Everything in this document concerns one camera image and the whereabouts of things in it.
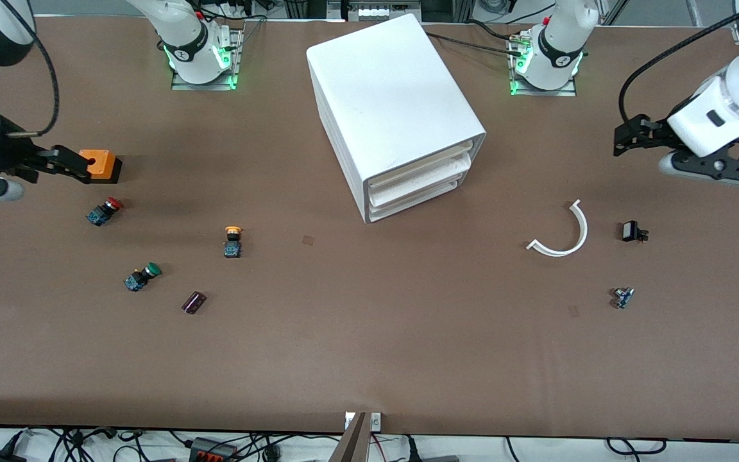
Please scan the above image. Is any yellow push button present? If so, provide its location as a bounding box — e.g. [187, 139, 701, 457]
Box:
[223, 225, 244, 259]

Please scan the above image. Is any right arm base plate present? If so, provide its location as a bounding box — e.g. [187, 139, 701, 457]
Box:
[171, 27, 243, 91]

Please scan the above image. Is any white closed drawer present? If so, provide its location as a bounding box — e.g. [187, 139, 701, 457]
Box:
[369, 183, 459, 222]
[369, 172, 466, 205]

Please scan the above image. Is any tan wooden post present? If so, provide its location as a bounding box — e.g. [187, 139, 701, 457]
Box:
[330, 412, 371, 462]

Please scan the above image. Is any orange button box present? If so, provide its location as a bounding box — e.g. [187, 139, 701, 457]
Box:
[79, 149, 123, 185]

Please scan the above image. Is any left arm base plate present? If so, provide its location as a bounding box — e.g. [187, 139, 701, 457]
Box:
[509, 31, 577, 98]

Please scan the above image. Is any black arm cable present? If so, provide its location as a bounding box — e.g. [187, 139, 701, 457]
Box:
[7, 16, 61, 139]
[618, 0, 739, 132]

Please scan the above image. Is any white opening drawer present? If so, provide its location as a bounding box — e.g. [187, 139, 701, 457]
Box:
[368, 153, 473, 191]

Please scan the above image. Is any red push button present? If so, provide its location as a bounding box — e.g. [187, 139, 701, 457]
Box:
[85, 197, 124, 227]

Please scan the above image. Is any green push button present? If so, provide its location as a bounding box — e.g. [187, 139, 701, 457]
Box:
[124, 262, 162, 293]

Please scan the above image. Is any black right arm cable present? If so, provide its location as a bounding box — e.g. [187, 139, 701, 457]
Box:
[7, 16, 61, 139]

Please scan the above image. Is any grey metal fixture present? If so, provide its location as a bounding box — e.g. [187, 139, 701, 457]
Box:
[343, 0, 423, 21]

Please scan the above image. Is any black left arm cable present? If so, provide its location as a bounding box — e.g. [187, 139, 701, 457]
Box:
[618, 0, 739, 132]

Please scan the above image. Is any white curved plastic strip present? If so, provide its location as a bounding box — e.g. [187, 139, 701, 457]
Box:
[526, 199, 589, 258]

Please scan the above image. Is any small white bracket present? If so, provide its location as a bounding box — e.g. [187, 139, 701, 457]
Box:
[344, 412, 383, 431]

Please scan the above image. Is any white drawer cabinet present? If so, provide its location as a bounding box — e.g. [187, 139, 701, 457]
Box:
[306, 13, 487, 224]

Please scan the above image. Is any black orange connector box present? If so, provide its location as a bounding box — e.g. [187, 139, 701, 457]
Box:
[189, 436, 240, 462]

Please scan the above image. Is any black base cable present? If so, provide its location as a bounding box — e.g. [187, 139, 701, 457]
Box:
[426, 31, 527, 60]

